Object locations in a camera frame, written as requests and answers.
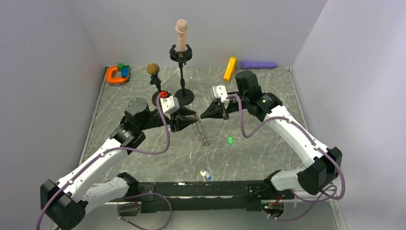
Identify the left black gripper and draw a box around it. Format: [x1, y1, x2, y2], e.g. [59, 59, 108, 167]
[139, 103, 198, 133]

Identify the metal disc with keyrings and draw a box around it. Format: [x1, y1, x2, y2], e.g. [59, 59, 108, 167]
[193, 115, 210, 146]

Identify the key with green tag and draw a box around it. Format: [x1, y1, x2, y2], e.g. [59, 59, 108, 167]
[225, 135, 234, 145]

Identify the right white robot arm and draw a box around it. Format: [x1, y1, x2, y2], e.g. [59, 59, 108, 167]
[200, 70, 345, 199]

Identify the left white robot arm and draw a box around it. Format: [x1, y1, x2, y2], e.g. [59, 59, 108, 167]
[36, 96, 197, 230]

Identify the tall black mic stand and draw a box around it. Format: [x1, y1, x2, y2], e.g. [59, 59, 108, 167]
[169, 44, 194, 105]

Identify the yellow block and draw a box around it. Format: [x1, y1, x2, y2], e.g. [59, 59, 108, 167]
[223, 56, 237, 82]

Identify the short black mic stand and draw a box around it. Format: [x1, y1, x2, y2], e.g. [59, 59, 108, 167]
[150, 74, 171, 106]

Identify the purple microphone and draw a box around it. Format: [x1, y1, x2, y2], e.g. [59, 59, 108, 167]
[239, 60, 278, 69]

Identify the gold microphone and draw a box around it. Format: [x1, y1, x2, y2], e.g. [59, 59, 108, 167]
[146, 63, 159, 75]

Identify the key with blue tag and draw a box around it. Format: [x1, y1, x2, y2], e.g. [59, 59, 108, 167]
[200, 170, 212, 182]

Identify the blue toy brick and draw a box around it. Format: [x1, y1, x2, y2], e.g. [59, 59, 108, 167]
[121, 68, 129, 78]

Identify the green toy brick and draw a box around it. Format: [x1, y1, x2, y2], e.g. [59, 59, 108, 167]
[117, 63, 130, 72]

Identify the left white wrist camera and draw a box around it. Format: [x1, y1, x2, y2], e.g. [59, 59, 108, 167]
[158, 91, 180, 117]

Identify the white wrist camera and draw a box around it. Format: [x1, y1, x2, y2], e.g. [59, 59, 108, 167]
[211, 85, 229, 105]
[158, 91, 180, 117]

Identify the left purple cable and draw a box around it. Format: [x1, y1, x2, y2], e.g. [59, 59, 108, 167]
[35, 93, 172, 230]

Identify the purple cable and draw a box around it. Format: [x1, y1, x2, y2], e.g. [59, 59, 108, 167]
[226, 93, 346, 201]
[35, 93, 172, 230]

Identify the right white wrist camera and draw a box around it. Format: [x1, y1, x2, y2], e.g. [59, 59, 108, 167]
[211, 85, 229, 105]

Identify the orange ring toy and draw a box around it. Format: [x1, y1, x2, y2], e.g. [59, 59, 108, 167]
[105, 66, 130, 85]

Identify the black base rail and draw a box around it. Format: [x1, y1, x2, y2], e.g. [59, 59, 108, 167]
[114, 180, 294, 213]

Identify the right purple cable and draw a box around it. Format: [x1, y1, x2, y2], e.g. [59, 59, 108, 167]
[226, 93, 346, 201]

